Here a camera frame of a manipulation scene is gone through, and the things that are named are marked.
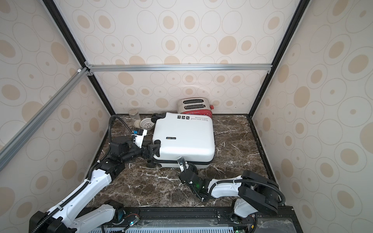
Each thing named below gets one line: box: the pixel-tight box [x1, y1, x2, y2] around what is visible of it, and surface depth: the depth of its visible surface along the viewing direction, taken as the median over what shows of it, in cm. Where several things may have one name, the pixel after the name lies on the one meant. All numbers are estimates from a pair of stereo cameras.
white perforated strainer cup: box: [139, 117, 155, 130], surface depth 114 cm
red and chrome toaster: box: [177, 97, 215, 119], surface depth 105 cm
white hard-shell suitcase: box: [146, 112, 216, 169], surface depth 83 cm
